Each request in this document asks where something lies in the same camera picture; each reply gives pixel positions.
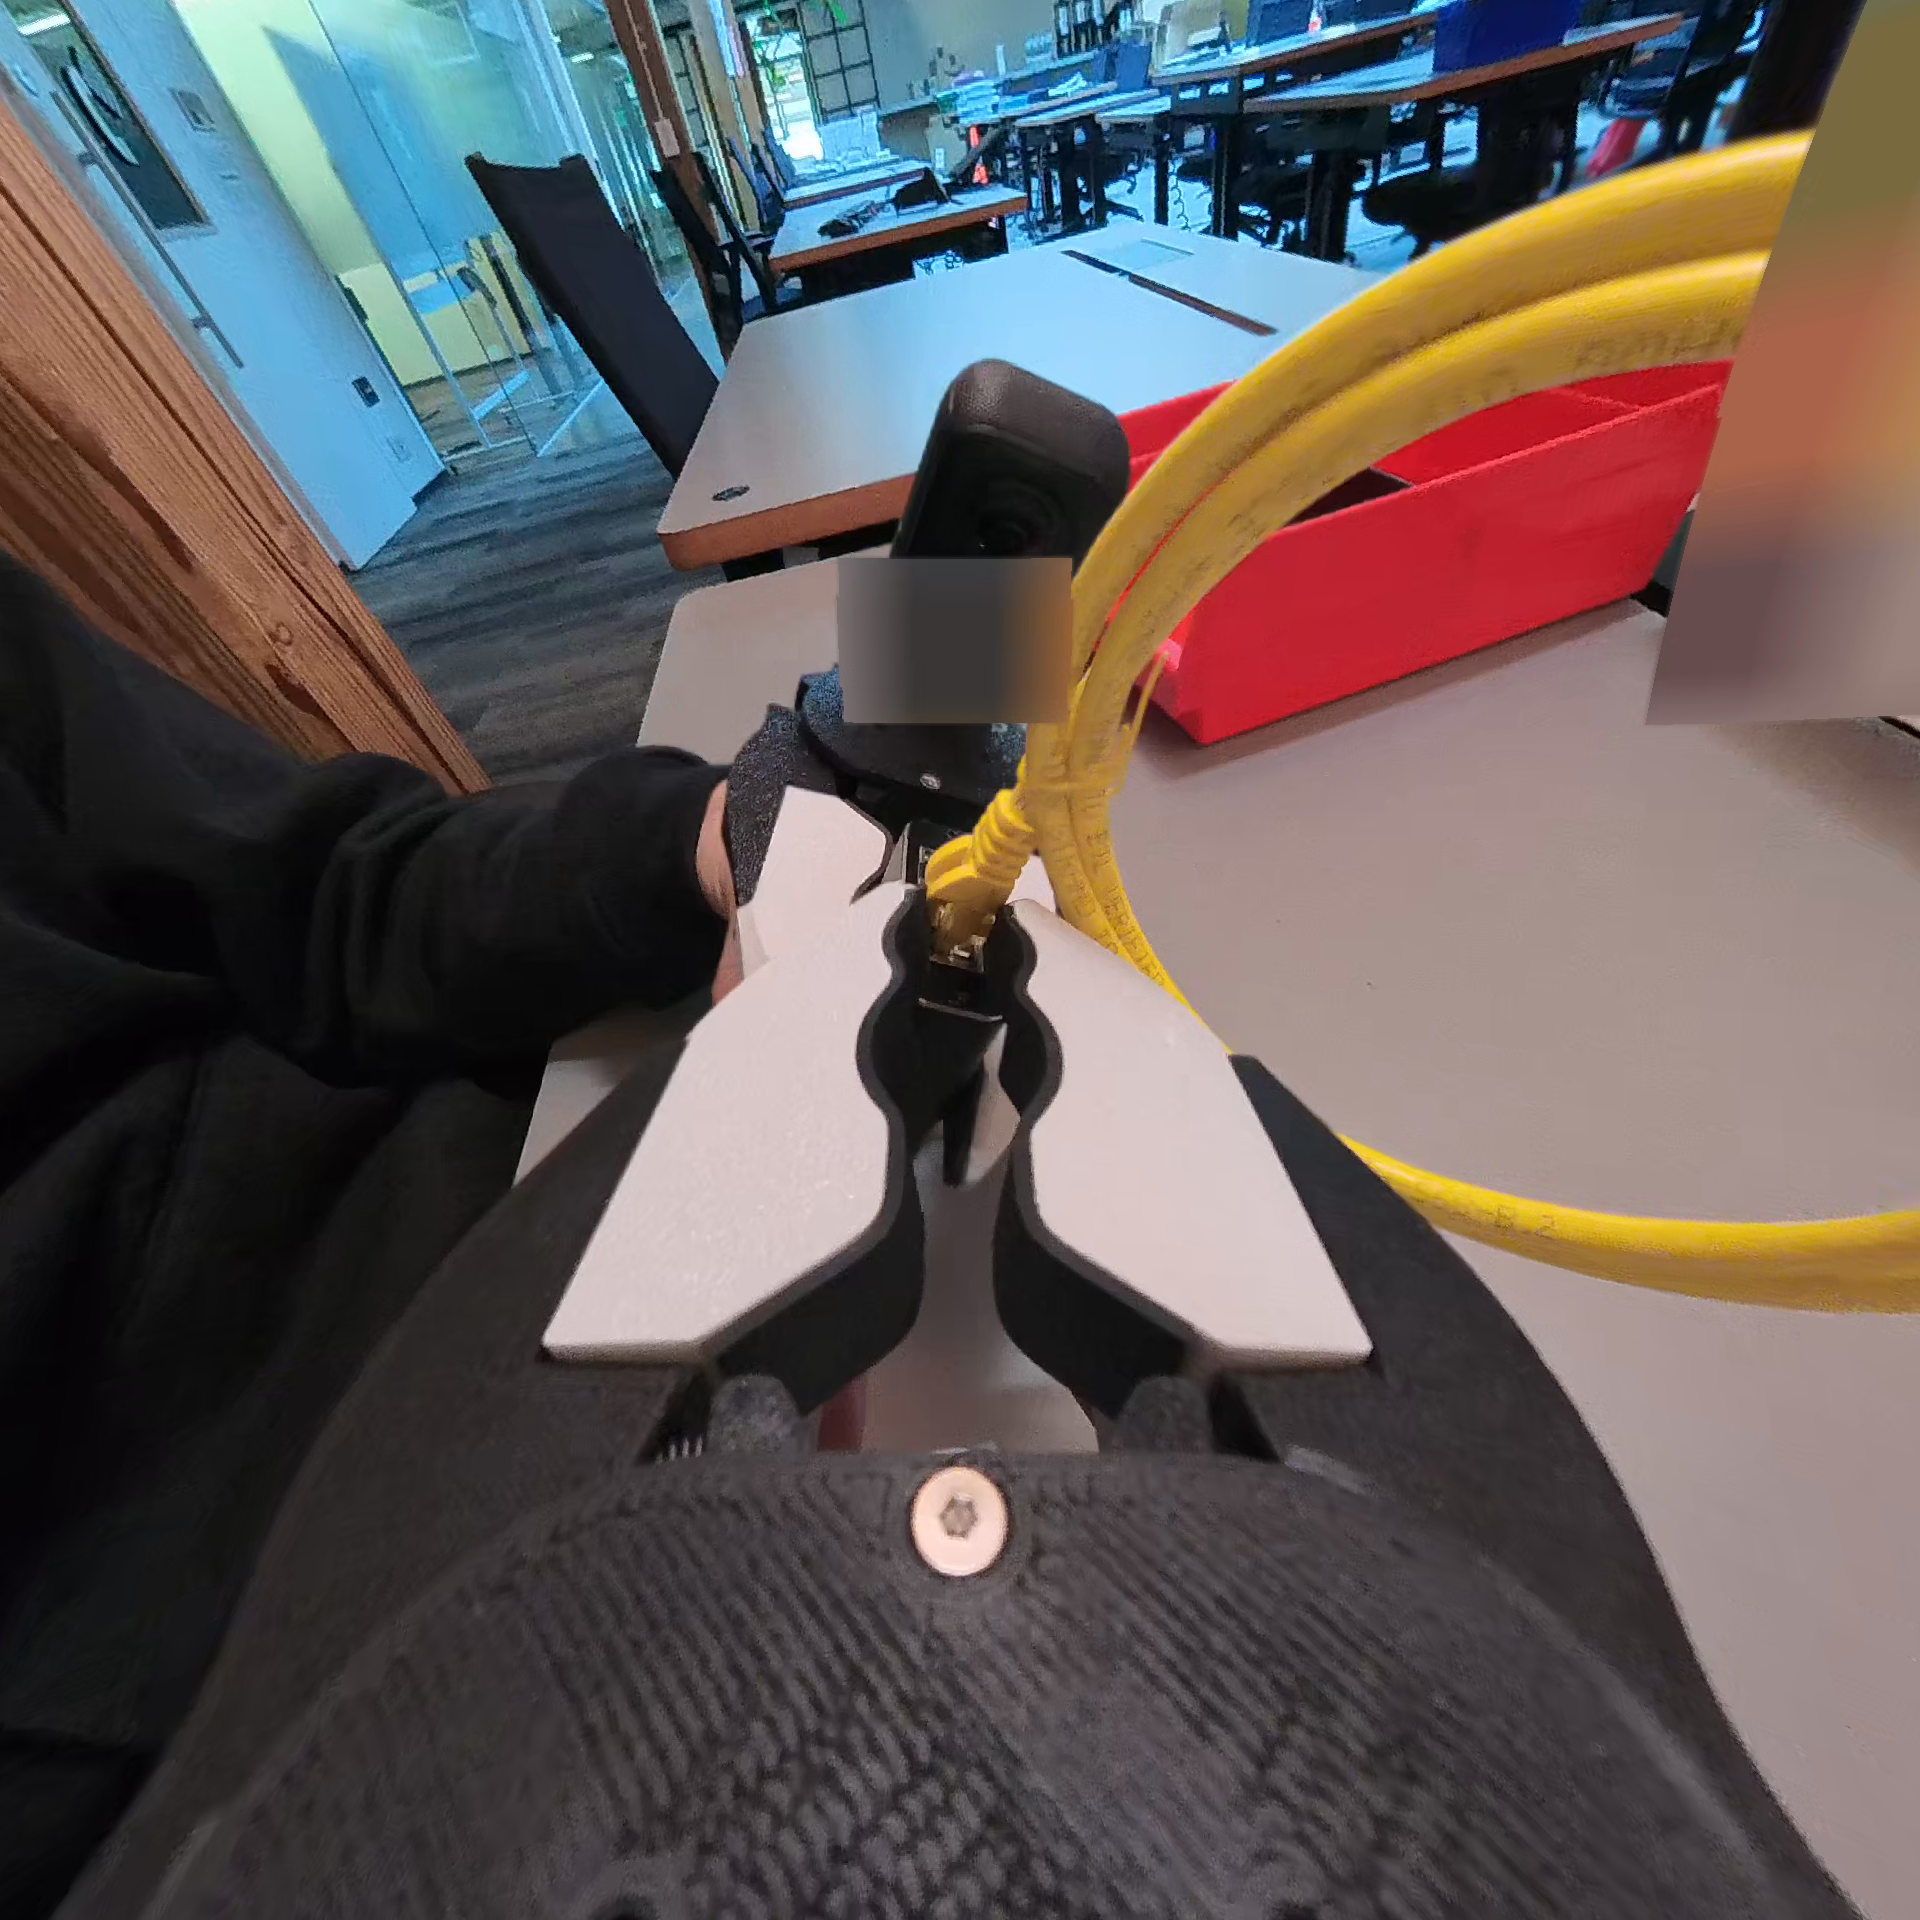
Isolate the red plastic bin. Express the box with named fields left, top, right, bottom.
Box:
left=1118, top=360, right=1734, bottom=747

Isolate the person's left hand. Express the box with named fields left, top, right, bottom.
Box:
left=695, top=802, right=746, bottom=1003

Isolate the person's torso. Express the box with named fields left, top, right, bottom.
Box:
left=0, top=556, right=600, bottom=1802

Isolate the blue storage bin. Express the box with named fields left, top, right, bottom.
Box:
left=1431, top=0, right=1585, bottom=73

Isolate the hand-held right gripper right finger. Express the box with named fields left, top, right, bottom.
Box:
left=990, top=900, right=1378, bottom=1425

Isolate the black network switch box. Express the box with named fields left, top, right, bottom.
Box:
left=885, top=824, right=1010, bottom=1145

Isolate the black bin divider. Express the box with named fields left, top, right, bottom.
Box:
left=1302, top=464, right=1415, bottom=530

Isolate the yellow ethernet cable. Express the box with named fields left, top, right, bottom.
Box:
left=919, top=132, right=1920, bottom=1320

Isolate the black office chair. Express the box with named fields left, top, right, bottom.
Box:
left=464, top=152, right=722, bottom=480

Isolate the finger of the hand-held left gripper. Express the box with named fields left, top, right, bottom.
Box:
left=736, top=786, right=916, bottom=977
left=940, top=1071, right=1024, bottom=1192

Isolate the black framed picture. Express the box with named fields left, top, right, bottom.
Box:
left=57, top=28, right=208, bottom=233

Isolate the person's left forearm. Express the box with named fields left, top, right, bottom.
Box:
left=224, top=747, right=736, bottom=1087

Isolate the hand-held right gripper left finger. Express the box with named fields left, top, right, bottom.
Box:
left=540, top=885, right=928, bottom=1415

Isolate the wooden pillar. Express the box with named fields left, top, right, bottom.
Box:
left=0, top=105, right=489, bottom=794

